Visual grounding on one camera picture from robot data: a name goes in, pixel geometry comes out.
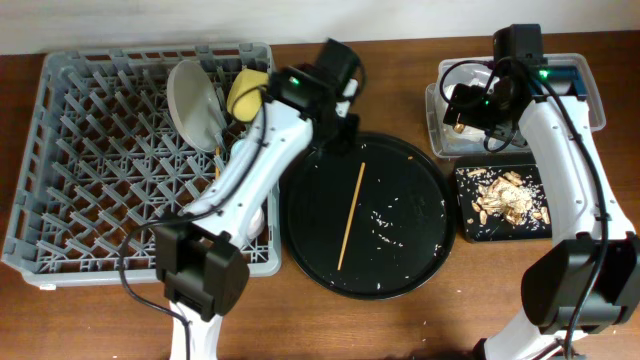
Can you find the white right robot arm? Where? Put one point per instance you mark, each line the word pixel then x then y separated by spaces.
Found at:
pixel 589 280

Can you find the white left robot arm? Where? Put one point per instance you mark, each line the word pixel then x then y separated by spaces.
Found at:
pixel 198 253

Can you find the wooden chopstick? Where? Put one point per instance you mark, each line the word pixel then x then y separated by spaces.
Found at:
pixel 217 160
pixel 351 213

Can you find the gold snack wrapper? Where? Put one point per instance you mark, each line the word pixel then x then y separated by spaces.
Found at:
pixel 459 128

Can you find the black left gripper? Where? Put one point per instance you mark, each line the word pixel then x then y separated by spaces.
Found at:
pixel 340 137

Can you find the pink plastic cup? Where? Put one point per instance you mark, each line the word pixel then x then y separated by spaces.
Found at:
pixel 256 224

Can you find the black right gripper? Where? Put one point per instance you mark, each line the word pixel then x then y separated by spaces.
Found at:
pixel 471 114

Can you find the clear plastic bin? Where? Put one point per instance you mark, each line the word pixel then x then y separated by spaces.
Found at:
pixel 448 144

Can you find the blue plastic cup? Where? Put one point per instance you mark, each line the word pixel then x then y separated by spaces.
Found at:
pixel 237 147

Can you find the food scraps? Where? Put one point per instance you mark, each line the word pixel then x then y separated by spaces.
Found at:
pixel 505 195

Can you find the yellow bowl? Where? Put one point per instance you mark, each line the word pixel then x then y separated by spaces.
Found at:
pixel 244 100

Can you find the black rectangular bin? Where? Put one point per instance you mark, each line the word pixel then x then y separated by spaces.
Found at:
pixel 496 230

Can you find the black round tray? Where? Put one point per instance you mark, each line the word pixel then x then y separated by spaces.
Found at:
pixel 403 228

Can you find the grey dishwasher rack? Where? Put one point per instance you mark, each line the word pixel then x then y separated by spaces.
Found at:
pixel 102 156

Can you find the grey round plate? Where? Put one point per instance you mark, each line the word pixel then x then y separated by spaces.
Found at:
pixel 194 106

